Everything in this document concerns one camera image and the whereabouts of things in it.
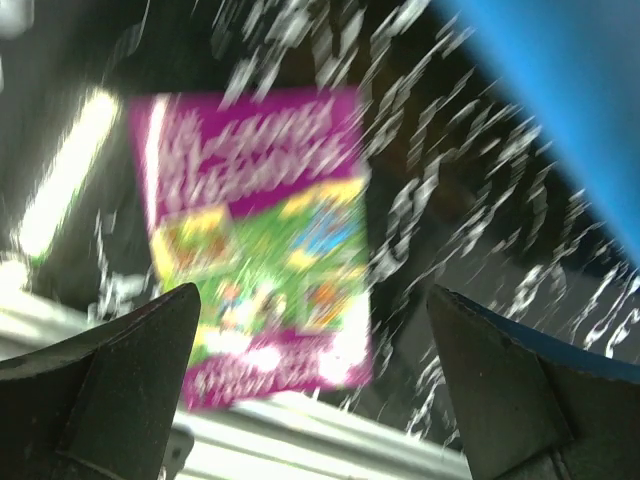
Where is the purple 117-Storey Treehouse book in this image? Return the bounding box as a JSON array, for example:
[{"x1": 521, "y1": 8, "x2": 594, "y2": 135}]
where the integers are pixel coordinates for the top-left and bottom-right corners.
[{"x1": 128, "y1": 88, "x2": 372, "y2": 410}]

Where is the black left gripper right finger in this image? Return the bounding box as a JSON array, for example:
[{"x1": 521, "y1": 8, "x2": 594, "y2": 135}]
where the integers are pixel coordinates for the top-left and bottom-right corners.
[{"x1": 427, "y1": 286, "x2": 639, "y2": 480}]

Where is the blue pink yellow bookshelf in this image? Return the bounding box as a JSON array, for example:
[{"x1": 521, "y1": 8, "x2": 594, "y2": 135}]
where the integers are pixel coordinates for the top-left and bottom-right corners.
[{"x1": 437, "y1": 0, "x2": 639, "y2": 260}]

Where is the aluminium rail base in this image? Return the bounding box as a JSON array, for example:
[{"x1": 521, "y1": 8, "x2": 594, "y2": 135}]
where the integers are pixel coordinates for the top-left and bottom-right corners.
[{"x1": 0, "y1": 259, "x2": 471, "y2": 480}]

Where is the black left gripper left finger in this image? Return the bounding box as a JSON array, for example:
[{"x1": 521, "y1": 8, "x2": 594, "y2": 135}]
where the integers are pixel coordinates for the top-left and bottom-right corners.
[{"x1": 1, "y1": 283, "x2": 201, "y2": 479}]

